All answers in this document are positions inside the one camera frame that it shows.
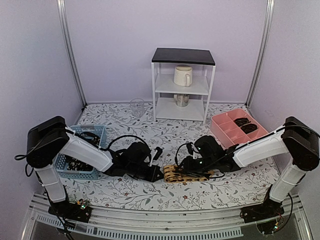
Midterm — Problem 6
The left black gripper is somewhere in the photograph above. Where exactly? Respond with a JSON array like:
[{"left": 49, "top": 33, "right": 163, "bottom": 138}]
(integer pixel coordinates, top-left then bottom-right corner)
[{"left": 127, "top": 163, "right": 165, "bottom": 183}]

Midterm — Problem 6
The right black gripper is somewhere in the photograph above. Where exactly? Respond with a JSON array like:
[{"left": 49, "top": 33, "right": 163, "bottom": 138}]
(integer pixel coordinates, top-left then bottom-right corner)
[{"left": 176, "top": 155, "right": 217, "bottom": 177}]

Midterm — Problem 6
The yellow beetle-print tie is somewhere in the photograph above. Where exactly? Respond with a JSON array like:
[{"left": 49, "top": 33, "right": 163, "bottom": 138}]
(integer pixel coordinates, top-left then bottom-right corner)
[{"left": 163, "top": 165, "right": 215, "bottom": 184}]

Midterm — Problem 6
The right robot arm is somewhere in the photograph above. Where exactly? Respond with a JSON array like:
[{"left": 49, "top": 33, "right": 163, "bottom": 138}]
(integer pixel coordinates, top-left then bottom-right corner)
[{"left": 176, "top": 116, "right": 320, "bottom": 218}]

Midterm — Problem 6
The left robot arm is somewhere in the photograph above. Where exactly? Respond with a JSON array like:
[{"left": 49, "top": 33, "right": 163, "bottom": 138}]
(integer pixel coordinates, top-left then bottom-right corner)
[{"left": 14, "top": 116, "right": 164, "bottom": 217}]

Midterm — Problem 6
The floral table mat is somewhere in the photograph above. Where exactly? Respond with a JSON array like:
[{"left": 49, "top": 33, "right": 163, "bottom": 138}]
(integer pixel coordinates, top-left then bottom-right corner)
[{"left": 61, "top": 103, "right": 279, "bottom": 211}]

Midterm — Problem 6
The pink divided organizer tray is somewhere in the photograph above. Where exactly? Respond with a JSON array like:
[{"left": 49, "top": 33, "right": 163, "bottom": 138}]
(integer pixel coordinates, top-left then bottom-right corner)
[{"left": 210, "top": 108, "right": 268, "bottom": 149}]

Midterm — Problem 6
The clear glass cup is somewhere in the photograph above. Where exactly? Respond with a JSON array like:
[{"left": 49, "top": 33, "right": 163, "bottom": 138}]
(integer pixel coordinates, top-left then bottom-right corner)
[{"left": 130, "top": 98, "right": 145, "bottom": 118}]

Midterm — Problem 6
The rolled black tie in tray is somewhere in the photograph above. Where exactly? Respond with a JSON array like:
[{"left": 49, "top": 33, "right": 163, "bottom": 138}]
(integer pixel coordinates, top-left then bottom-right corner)
[{"left": 240, "top": 123, "right": 258, "bottom": 134}]

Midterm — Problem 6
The black white-patterned tie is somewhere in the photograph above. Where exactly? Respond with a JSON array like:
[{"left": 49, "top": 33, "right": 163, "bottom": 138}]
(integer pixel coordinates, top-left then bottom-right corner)
[{"left": 67, "top": 161, "right": 93, "bottom": 172}]

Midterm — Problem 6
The white shelf with black top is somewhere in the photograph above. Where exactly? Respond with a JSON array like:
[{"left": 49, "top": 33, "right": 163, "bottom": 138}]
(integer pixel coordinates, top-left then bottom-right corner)
[{"left": 151, "top": 47, "right": 216, "bottom": 123}]

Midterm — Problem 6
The cream ceramic mug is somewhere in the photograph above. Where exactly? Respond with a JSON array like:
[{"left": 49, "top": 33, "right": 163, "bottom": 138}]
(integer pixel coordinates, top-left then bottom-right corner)
[{"left": 173, "top": 65, "right": 193, "bottom": 87}]

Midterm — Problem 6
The blue plastic basket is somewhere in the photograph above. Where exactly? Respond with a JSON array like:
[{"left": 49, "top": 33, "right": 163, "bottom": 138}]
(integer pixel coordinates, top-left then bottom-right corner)
[{"left": 53, "top": 124, "right": 107, "bottom": 180}]

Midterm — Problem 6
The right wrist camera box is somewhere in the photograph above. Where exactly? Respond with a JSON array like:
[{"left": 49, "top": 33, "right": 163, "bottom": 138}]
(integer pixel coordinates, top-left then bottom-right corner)
[{"left": 186, "top": 142, "right": 195, "bottom": 159}]

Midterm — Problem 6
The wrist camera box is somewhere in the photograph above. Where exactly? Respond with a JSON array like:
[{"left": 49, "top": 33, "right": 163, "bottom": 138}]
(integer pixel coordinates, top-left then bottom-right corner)
[
  {"left": 148, "top": 146, "right": 163, "bottom": 167},
  {"left": 186, "top": 142, "right": 195, "bottom": 159}
]

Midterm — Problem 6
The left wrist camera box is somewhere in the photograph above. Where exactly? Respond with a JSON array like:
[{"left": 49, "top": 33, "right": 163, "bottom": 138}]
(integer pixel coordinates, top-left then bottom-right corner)
[{"left": 148, "top": 146, "right": 163, "bottom": 167}]

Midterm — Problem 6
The front aluminium rail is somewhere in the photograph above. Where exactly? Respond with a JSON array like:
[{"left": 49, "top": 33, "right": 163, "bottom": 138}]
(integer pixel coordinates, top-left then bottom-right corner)
[{"left": 21, "top": 193, "right": 315, "bottom": 240}]

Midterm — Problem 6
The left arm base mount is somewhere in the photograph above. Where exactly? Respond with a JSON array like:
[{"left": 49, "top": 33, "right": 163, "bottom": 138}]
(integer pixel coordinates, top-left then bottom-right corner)
[{"left": 48, "top": 199, "right": 92, "bottom": 223}]

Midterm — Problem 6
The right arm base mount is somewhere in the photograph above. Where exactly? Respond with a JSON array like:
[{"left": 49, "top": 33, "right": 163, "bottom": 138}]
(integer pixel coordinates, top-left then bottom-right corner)
[{"left": 239, "top": 196, "right": 284, "bottom": 223}]

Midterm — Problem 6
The right aluminium frame post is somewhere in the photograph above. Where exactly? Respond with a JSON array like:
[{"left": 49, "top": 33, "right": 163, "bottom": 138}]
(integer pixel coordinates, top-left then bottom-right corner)
[{"left": 245, "top": 0, "right": 275, "bottom": 109}]

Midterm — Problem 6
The aluminium frame post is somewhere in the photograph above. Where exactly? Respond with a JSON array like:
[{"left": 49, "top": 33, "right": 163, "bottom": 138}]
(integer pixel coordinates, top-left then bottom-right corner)
[
  {"left": 245, "top": 0, "right": 275, "bottom": 109},
  {"left": 56, "top": 0, "right": 88, "bottom": 108}
]

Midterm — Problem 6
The left aluminium frame post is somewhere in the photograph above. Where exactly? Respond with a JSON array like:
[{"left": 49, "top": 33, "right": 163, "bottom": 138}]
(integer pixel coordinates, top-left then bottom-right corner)
[{"left": 56, "top": 0, "right": 88, "bottom": 108}]

